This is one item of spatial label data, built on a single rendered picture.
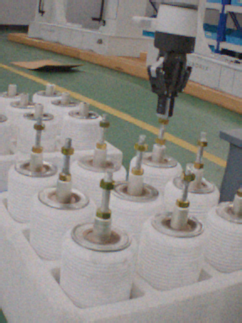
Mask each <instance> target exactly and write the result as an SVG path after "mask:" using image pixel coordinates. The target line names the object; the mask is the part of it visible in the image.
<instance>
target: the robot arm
mask: <svg viewBox="0 0 242 323"><path fill-rule="evenodd" d="M199 1H200V0H160V7H159V10H158V12H159V13H158V16H157V19H155V18H147V17H140V16H133V18H132V19H131V25H130V26H133V27H139V28H147V29H155V39H154V47H155V48H156V49H158V50H159V53H158V56H157V57H156V61H157V63H156V64H155V65H148V66H147V72H148V77H149V81H150V90H151V92H153V93H155V94H157V95H158V96H159V97H158V104H157V109H156V115H157V116H159V117H162V118H168V117H173V115H174V111H175V106H176V97H177V96H178V94H179V93H183V92H184V90H185V87H186V85H187V81H188V79H189V77H190V75H191V73H192V66H188V65H187V64H186V63H187V54H188V55H191V54H192V53H193V52H194V50H195V41H196V37H197V26H198V21H197V16H198V9H199V8H198V5H199ZM156 85H157V86H156Z"/></svg>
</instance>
